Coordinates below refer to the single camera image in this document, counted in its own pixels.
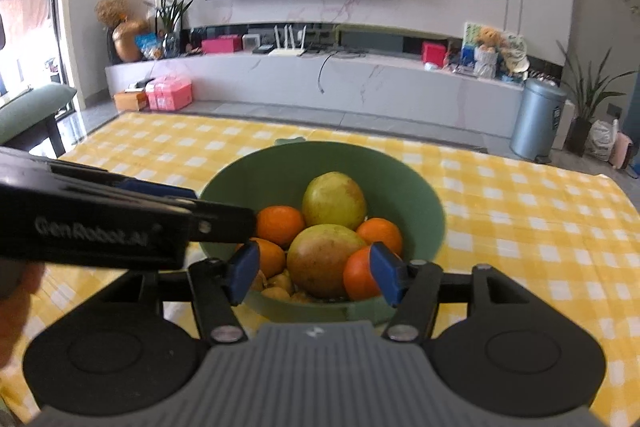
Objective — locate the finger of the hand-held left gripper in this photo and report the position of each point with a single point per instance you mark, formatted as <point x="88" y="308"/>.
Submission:
<point x="225" y="223"/>
<point x="155" y="192"/>

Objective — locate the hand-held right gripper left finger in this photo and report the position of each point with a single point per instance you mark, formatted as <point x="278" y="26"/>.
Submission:
<point x="242" y="269"/>

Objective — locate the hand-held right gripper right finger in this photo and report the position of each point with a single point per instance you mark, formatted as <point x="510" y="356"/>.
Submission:
<point x="386" y="274"/>

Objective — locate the orange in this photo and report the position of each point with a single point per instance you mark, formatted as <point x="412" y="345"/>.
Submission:
<point x="279" y="226"/>
<point x="360" y="274"/>
<point x="381" y="234"/>
<point x="270" y="257"/>

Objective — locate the green plastic bowl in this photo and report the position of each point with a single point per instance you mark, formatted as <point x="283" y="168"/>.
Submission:
<point x="405" y="197"/>

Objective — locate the person's left hand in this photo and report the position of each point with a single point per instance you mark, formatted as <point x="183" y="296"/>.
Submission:
<point x="17" y="312"/>

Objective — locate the orange cardboard box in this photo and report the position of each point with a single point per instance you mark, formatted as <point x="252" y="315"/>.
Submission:
<point x="130" y="101"/>

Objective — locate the pink storage box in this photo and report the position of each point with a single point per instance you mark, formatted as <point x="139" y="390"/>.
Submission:
<point x="170" y="93"/>

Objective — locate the green cushioned chair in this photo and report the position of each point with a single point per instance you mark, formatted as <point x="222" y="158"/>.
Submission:
<point x="30" y="107"/>

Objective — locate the yellow checkered tablecloth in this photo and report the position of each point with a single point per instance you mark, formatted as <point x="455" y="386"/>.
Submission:
<point x="525" y="232"/>

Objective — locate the blue snack packet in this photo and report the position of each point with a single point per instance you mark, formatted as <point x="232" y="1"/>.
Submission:
<point x="148" y="46"/>

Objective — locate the copper vase with dried flowers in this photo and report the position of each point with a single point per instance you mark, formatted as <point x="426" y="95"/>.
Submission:
<point x="127" y="42"/>

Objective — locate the magenta box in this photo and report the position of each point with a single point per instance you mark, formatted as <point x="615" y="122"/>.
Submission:
<point x="222" y="44"/>

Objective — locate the small white device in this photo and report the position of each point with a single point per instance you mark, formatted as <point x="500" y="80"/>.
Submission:
<point x="251" y="43"/>

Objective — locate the potted orchid-leaf plant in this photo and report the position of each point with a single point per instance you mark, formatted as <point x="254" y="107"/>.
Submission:
<point x="172" y="14"/>

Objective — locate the white router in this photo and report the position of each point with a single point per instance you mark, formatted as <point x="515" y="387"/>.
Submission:
<point x="286" y="49"/>

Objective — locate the white marble media console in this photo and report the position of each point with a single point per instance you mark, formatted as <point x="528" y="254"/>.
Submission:
<point x="390" y="87"/>

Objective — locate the silver trash can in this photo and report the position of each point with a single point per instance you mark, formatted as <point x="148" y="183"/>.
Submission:
<point x="537" y="122"/>

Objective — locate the red box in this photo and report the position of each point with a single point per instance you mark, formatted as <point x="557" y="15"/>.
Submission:
<point x="434" y="53"/>

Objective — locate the teddy bear in white basket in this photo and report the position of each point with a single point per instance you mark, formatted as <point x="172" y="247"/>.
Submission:
<point x="487" y="54"/>

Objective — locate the potted long-leaf plant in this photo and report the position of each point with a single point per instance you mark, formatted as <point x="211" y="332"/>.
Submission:
<point x="582" y="127"/>

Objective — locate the green picture card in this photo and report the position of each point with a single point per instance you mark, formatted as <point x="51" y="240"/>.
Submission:
<point x="470" y="42"/>

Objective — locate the white plastic bag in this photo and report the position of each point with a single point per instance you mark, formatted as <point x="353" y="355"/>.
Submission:
<point x="599" y="141"/>

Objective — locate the patterned cap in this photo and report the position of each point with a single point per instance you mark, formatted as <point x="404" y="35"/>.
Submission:
<point x="515" y="54"/>

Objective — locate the pink bag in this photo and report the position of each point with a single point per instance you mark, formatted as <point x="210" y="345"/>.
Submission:
<point x="622" y="151"/>

